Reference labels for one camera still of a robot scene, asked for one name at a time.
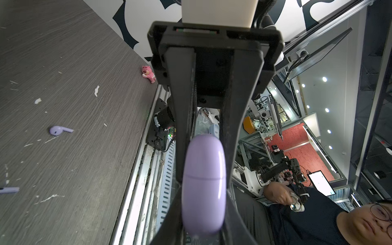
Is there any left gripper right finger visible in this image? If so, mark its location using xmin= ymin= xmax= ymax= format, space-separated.
xmin=222 ymin=190 xmax=257 ymax=245

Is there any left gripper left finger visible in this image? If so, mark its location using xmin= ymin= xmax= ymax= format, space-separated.
xmin=150 ymin=187 xmax=184 ymax=245

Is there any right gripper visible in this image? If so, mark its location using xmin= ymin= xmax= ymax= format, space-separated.
xmin=147 ymin=21 xmax=284 ymax=185

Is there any purple earbud charging case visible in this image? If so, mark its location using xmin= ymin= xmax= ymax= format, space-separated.
xmin=181 ymin=134 xmax=227 ymax=236

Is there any purple earbud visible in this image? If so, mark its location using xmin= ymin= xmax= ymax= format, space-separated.
xmin=0 ymin=187 xmax=20 ymax=195
xmin=49 ymin=126 xmax=74 ymax=136

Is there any pink plush toy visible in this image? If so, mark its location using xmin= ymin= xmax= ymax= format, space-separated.
xmin=141 ymin=66 xmax=156 ymax=84

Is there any green circuit board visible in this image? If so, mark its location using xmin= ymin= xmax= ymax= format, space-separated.
xmin=167 ymin=126 xmax=176 ymax=143

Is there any seated human operator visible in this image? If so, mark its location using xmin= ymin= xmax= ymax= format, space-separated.
xmin=232 ymin=180 xmax=392 ymax=245

